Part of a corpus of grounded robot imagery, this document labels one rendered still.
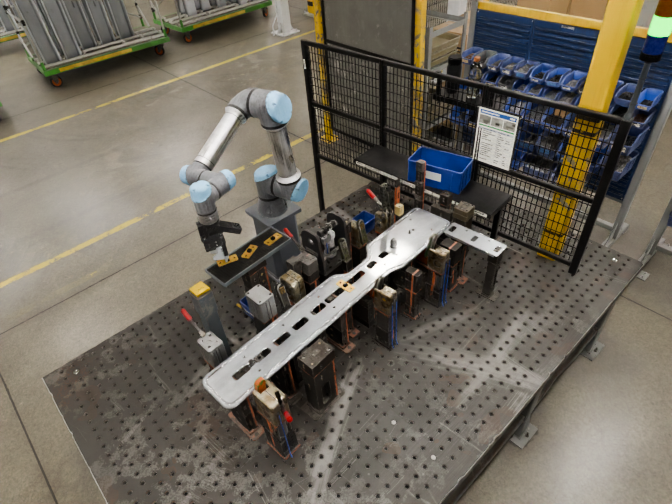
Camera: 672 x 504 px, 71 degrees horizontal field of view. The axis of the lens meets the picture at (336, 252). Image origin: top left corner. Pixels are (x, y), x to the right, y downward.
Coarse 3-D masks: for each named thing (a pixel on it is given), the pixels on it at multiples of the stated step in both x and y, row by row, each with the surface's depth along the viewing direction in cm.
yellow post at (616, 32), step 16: (608, 0) 175; (624, 0) 171; (640, 0) 171; (608, 16) 177; (624, 16) 173; (608, 32) 180; (624, 32) 176; (608, 48) 182; (624, 48) 181; (592, 64) 189; (608, 64) 185; (592, 80) 192; (608, 80) 189; (592, 96) 195; (608, 96) 194; (576, 128) 207; (592, 128) 202; (592, 144) 207; (576, 160) 214; (576, 176) 218; (560, 208) 233; (560, 224) 237; (544, 240) 249; (560, 240) 243; (544, 256) 254
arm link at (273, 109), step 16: (256, 96) 186; (272, 96) 183; (256, 112) 188; (272, 112) 183; (288, 112) 190; (272, 128) 190; (272, 144) 199; (288, 144) 201; (288, 160) 205; (288, 176) 210; (288, 192) 215; (304, 192) 220
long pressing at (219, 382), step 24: (408, 216) 241; (432, 216) 239; (384, 240) 228; (408, 240) 227; (360, 264) 216; (336, 288) 206; (360, 288) 205; (288, 312) 197; (336, 312) 196; (264, 336) 189; (312, 336) 188; (240, 360) 181; (264, 360) 180; (288, 360) 180; (216, 384) 174; (240, 384) 173
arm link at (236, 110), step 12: (240, 96) 189; (228, 108) 189; (240, 108) 189; (228, 120) 187; (240, 120) 190; (216, 132) 185; (228, 132) 187; (216, 144) 184; (204, 156) 182; (216, 156) 184; (192, 168) 180; (204, 168) 181; (192, 180) 179
